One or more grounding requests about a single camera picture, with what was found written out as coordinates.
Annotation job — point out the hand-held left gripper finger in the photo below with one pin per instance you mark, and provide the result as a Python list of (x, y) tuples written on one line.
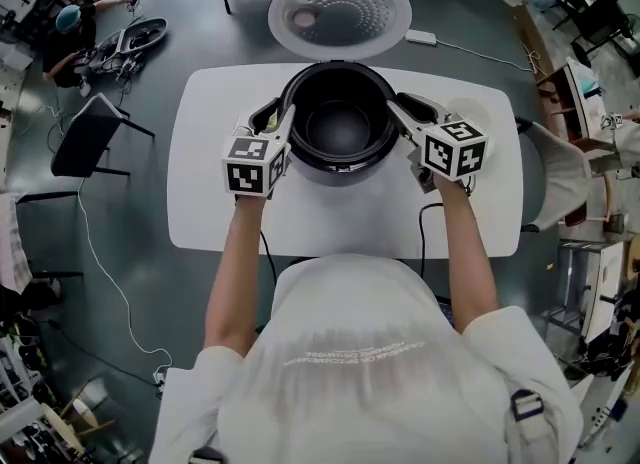
[(260, 119), (286, 129)]

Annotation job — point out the open rice cooker lid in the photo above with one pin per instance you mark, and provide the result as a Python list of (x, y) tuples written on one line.
[(350, 7)]

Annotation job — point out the cloth-covered table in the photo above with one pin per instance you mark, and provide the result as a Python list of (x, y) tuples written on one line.
[(12, 242)]

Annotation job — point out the white power strip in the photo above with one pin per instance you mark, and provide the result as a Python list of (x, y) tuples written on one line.
[(421, 37)]

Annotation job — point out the wooden side table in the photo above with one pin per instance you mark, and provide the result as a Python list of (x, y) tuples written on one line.
[(575, 97)]

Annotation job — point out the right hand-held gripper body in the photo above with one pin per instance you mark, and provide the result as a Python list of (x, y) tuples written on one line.
[(455, 152)]

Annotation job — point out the wooden chair red seat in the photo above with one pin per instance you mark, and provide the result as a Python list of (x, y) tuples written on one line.
[(590, 202)]

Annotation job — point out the person's left forearm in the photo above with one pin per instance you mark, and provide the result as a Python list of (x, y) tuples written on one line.
[(235, 277)]

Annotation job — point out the light grey chair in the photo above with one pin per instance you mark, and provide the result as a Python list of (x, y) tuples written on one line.
[(560, 177)]

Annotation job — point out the person's white shirt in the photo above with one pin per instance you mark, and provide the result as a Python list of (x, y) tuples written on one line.
[(360, 352)]

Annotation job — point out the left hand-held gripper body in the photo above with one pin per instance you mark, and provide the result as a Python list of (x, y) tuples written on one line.
[(245, 177)]

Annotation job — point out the person's right forearm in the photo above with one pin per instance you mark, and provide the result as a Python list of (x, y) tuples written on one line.
[(470, 262)]

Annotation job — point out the black pot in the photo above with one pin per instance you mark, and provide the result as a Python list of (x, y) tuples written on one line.
[(340, 124)]

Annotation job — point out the open grey suitcase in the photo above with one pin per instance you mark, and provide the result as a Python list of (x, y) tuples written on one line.
[(132, 39)]

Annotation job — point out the white steamer plate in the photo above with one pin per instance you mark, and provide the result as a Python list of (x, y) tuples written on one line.
[(470, 108)]

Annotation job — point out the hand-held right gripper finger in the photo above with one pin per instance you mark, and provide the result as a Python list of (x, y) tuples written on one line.
[(425, 109), (407, 127)]

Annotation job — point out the black chair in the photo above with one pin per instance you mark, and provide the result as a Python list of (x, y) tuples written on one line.
[(600, 17), (87, 137)]

